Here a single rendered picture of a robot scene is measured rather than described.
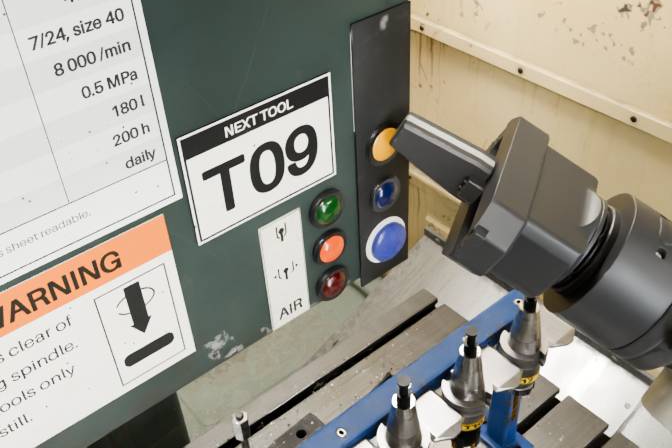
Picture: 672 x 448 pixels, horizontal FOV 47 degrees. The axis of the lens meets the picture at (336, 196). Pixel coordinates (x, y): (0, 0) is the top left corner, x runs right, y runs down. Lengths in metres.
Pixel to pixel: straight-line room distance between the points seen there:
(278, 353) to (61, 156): 1.57
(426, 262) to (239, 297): 1.29
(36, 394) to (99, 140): 0.14
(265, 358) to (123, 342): 1.47
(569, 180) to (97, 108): 0.28
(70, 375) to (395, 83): 0.25
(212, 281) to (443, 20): 1.08
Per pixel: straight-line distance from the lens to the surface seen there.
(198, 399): 1.85
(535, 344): 1.04
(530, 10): 1.33
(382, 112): 0.47
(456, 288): 1.70
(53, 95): 0.35
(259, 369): 1.88
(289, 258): 0.48
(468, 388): 0.98
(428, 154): 0.47
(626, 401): 1.55
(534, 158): 0.48
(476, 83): 1.47
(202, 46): 0.38
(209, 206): 0.42
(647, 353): 0.49
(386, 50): 0.46
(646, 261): 0.47
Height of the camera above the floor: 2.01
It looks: 37 degrees down
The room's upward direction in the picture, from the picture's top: 4 degrees counter-clockwise
